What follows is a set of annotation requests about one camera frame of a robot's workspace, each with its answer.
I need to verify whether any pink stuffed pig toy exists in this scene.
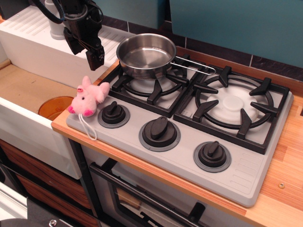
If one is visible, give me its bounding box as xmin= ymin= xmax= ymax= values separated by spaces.
xmin=68 ymin=76 xmax=111 ymax=141

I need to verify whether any black stove knob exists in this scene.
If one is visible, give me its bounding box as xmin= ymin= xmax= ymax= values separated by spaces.
xmin=98 ymin=101 xmax=130 ymax=129
xmin=139 ymin=116 xmax=181 ymax=152
xmin=193 ymin=141 xmax=232 ymax=173

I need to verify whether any grey toy stove top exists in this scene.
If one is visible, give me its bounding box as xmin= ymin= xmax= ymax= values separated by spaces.
xmin=66 ymin=63 xmax=294 ymax=207

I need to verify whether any black left stove knob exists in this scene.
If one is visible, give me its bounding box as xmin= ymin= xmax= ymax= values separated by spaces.
xmin=98 ymin=101 xmax=130 ymax=129

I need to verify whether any black middle stove knob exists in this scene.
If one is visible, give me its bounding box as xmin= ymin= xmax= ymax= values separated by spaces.
xmin=139 ymin=116 xmax=181 ymax=152

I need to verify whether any grey toy faucet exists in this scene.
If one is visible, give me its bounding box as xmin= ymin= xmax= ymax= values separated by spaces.
xmin=45 ymin=0 xmax=65 ymax=40

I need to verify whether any wooden drawer front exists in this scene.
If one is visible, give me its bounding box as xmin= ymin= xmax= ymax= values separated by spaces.
xmin=0 ymin=140 xmax=99 ymax=227

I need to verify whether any stainless steel pan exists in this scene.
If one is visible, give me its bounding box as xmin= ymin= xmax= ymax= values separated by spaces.
xmin=116 ymin=33 xmax=216 ymax=79

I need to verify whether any black right stove knob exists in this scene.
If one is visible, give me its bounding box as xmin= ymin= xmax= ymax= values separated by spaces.
xmin=193 ymin=141 xmax=232 ymax=173

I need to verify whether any black left burner grate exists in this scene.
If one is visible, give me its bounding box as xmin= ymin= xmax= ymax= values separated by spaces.
xmin=102 ymin=54 xmax=194 ymax=118

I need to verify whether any black right burner grate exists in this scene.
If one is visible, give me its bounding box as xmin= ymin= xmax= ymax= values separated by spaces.
xmin=173 ymin=66 xmax=293 ymax=155

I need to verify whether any oven door with handle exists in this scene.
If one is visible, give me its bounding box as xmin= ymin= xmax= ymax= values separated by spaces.
xmin=88 ymin=158 xmax=250 ymax=227

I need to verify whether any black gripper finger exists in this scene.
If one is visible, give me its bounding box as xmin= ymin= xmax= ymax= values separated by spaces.
xmin=63 ymin=27 xmax=84 ymax=55
xmin=86 ymin=46 xmax=105 ymax=70

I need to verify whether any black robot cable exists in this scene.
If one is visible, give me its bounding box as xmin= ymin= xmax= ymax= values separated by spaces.
xmin=30 ymin=0 xmax=105 ymax=25

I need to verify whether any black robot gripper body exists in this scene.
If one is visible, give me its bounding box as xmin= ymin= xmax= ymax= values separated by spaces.
xmin=62 ymin=0 xmax=102 ymax=50

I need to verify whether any black burner grate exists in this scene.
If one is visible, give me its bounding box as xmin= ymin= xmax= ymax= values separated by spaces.
xmin=102 ymin=54 xmax=194 ymax=118
xmin=173 ymin=66 xmax=293 ymax=155

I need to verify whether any orange plastic bowl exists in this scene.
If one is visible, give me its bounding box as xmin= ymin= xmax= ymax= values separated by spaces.
xmin=38 ymin=96 xmax=73 ymax=121

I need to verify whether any white toy sink basin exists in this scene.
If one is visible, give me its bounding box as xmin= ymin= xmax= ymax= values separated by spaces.
xmin=0 ymin=6 xmax=129 ymax=179

